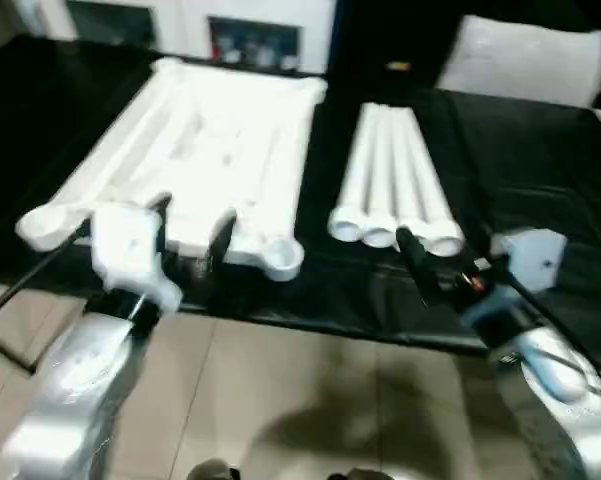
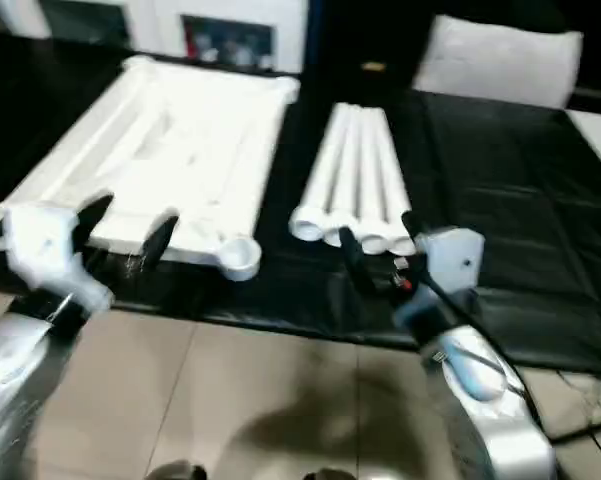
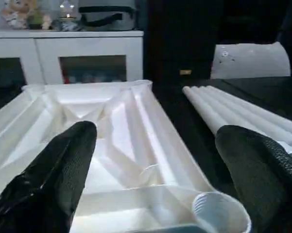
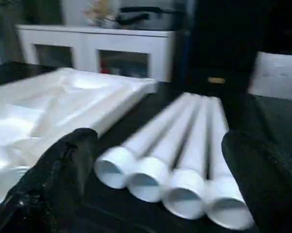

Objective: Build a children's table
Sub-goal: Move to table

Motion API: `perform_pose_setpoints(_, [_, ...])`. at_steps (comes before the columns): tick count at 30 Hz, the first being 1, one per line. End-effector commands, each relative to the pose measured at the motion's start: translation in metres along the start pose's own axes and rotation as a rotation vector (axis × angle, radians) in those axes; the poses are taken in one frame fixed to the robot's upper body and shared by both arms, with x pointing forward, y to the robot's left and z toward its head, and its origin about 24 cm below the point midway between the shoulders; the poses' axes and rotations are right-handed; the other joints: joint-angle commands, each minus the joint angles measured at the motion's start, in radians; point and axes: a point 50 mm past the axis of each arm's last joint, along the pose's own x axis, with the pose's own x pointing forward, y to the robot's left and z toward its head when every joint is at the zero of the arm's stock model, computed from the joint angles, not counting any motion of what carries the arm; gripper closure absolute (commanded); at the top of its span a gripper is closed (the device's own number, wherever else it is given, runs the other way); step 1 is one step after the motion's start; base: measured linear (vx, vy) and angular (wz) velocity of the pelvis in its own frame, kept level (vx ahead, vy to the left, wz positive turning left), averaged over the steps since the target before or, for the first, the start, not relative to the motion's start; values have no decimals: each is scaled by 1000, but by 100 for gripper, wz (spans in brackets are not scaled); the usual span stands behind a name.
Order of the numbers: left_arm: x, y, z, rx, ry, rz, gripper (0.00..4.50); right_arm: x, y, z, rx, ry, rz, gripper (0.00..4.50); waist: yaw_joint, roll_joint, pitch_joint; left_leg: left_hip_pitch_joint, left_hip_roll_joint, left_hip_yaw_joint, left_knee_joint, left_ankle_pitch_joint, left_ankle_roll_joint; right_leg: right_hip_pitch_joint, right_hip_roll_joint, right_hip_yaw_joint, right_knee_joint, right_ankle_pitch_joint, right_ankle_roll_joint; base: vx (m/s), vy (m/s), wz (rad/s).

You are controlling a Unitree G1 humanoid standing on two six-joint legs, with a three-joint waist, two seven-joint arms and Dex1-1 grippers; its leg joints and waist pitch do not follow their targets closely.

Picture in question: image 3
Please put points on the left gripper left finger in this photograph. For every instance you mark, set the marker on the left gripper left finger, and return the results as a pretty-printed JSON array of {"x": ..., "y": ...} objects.
[{"x": 39, "y": 194}]

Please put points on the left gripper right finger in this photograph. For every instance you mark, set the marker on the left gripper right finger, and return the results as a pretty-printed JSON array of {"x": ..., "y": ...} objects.
[{"x": 264, "y": 184}]

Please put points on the black work mat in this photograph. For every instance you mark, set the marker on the black work mat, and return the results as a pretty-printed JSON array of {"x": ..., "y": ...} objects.
[{"x": 184, "y": 136}]

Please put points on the small tan label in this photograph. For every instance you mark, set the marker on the small tan label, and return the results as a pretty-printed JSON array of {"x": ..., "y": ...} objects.
[{"x": 185, "y": 72}]

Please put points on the white glass-door cabinet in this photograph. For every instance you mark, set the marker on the white glass-door cabinet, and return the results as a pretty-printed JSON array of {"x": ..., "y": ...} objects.
[{"x": 48, "y": 48}]

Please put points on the black tall cabinet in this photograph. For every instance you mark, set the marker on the black tall cabinet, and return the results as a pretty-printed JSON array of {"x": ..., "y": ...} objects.
[{"x": 175, "y": 36}]

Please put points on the beige plush toy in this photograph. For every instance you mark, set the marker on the beige plush toy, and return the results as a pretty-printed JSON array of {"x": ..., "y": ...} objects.
[{"x": 17, "y": 14}]

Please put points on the clear glass ornament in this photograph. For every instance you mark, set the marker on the clear glass ornament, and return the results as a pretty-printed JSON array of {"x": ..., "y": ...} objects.
[{"x": 66, "y": 11}]

